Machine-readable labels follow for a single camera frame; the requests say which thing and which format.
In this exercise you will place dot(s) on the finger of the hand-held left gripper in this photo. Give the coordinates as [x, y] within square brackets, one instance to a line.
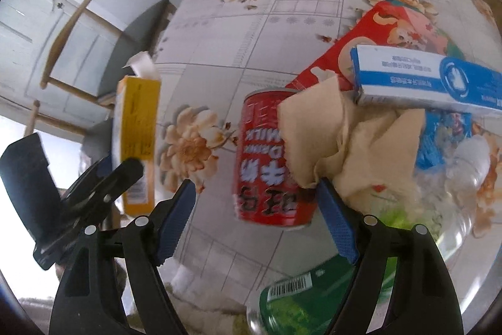
[125, 174]
[102, 167]

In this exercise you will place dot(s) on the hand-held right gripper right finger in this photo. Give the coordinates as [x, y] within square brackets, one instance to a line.
[339, 225]

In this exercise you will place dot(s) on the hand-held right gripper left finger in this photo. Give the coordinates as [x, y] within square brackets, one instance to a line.
[176, 221]

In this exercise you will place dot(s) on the yellow cardboard box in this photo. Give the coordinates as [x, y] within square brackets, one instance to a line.
[135, 123]

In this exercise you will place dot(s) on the green plastic bottle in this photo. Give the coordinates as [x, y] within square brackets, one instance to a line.
[298, 292]

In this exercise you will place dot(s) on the brown paper napkin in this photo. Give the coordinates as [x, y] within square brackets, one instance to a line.
[353, 146]

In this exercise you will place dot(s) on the red drink can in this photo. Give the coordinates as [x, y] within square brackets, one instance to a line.
[259, 162]

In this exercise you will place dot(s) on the blue and white carton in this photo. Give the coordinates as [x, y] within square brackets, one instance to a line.
[411, 76]

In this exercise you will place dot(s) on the red snack bag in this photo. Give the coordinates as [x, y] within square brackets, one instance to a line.
[353, 40]

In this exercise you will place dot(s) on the wooden chair dark seat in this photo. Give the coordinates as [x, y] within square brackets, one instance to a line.
[133, 44]

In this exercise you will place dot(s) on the blue snack wrapper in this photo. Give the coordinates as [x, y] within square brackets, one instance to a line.
[435, 138]

